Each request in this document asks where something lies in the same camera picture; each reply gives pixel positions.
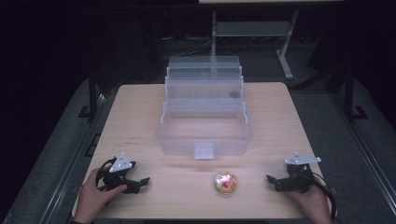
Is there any round red yellow snack packet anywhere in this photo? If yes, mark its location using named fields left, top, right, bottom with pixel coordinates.
left=213, top=170, right=238, bottom=197

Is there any clear plastic tiered storage box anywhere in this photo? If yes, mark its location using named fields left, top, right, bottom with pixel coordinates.
left=155, top=55, right=253, bottom=161

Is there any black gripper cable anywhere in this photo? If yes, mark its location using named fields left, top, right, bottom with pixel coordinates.
left=311, top=171, right=338, bottom=222
left=94, top=158, right=118, bottom=189

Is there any black metal post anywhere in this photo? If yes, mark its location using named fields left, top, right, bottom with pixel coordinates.
left=343, top=66, right=370, bottom=122
left=77, top=69, right=99, bottom=122

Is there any metal floor rail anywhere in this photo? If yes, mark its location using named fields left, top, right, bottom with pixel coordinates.
left=38, top=92, right=108, bottom=224
left=329, top=92, right=396, bottom=217

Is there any person's right hand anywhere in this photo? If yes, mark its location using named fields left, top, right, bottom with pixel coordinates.
left=287, top=184, right=333, bottom=224

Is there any grey metal stand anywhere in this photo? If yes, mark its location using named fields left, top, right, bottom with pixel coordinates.
left=210, top=9, right=301, bottom=81

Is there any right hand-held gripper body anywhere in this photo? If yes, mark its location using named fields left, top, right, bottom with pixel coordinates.
left=284, top=151, right=322, bottom=192

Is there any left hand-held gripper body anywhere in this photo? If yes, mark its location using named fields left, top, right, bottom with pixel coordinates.
left=96, top=151, right=142, bottom=191

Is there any person's left hand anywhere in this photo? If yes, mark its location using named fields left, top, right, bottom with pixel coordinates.
left=72, top=167, right=128, bottom=224

